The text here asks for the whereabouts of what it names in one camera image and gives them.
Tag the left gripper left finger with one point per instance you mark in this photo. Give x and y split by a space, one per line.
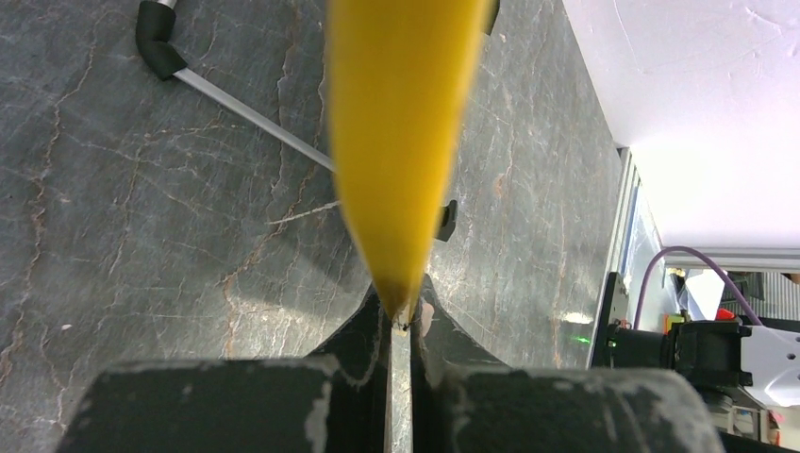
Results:
334 399

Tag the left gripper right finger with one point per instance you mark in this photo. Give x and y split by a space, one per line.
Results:
464 399

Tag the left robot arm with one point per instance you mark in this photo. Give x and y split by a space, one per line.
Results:
721 360

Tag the yellow bone-shaped eraser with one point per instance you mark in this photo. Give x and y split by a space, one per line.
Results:
399 75

